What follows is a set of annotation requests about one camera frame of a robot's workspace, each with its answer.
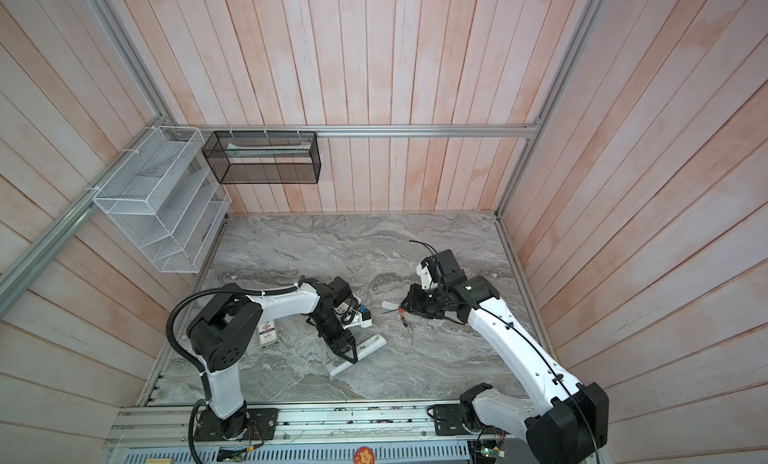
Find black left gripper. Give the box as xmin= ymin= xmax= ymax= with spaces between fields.
xmin=309 ymin=309 xmax=358 ymax=364

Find orange handled screwdriver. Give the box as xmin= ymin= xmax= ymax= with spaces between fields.
xmin=385 ymin=308 xmax=409 ymax=328

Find white TV remote control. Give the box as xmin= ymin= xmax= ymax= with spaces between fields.
xmin=326 ymin=334 xmax=387 ymax=379

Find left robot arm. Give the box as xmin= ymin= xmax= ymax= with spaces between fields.
xmin=165 ymin=277 xmax=362 ymax=440

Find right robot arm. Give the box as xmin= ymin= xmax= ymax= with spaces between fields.
xmin=398 ymin=250 xmax=609 ymax=463

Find blue white card box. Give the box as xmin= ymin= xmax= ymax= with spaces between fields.
xmin=258 ymin=320 xmax=279 ymax=348

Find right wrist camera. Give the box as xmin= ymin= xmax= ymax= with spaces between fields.
xmin=417 ymin=259 xmax=440 ymax=291

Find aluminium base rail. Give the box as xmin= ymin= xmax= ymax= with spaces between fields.
xmin=105 ymin=390 xmax=544 ymax=455

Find horizontal aluminium frame rail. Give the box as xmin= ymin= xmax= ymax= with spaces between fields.
xmin=195 ymin=124 xmax=538 ymax=139

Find black wire mesh basket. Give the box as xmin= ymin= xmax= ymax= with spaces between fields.
xmin=202 ymin=130 xmax=322 ymax=185

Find white wire mesh shelf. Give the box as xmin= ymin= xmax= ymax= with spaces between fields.
xmin=94 ymin=127 xmax=231 ymax=274

